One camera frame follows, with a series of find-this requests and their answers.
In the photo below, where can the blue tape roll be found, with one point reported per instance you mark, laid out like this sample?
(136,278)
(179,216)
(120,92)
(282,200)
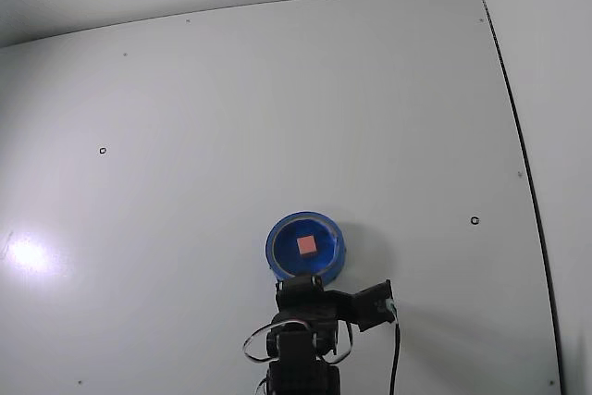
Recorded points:
(282,251)

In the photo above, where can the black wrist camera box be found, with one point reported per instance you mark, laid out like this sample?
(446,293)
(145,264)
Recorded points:
(371,306)

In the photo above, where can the small cube block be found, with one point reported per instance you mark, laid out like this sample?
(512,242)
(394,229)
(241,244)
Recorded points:
(306,246)

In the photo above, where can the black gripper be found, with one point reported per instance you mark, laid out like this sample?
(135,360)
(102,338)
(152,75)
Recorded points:
(300,292)

